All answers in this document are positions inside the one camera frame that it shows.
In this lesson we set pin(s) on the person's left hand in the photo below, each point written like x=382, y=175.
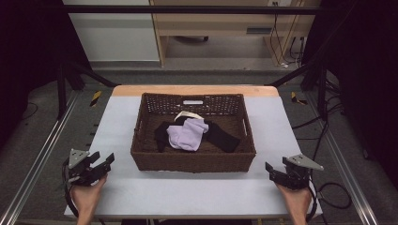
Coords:
x=87, y=195

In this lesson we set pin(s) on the person's right hand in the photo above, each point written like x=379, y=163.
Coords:
x=295, y=200

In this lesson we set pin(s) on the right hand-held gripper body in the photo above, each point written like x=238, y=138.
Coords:
x=295, y=175

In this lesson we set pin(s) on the light purple sock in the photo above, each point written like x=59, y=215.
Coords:
x=187, y=136

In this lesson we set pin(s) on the white table mat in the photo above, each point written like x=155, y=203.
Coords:
x=187, y=193

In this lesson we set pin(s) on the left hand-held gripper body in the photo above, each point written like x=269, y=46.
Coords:
x=82, y=170

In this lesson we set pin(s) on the black sock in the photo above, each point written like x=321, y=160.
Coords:
x=161, y=136
x=222, y=139

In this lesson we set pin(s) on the wooden desk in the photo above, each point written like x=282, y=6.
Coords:
x=219, y=23

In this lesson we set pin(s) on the beige sock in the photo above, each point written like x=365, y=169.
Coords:
x=189, y=114

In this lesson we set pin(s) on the black curtain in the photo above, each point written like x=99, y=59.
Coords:
x=366, y=78
x=28, y=56

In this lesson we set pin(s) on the black metal stand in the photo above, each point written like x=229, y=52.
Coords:
x=61, y=93
x=321, y=93

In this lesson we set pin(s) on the black horizontal frame bar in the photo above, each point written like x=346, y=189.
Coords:
x=187, y=9

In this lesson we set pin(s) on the brown woven basket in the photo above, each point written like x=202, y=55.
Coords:
x=194, y=162

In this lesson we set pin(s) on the white cabinet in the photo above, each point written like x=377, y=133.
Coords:
x=115, y=37

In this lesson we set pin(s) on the aluminium rail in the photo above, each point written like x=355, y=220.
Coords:
x=37, y=162
x=344, y=168

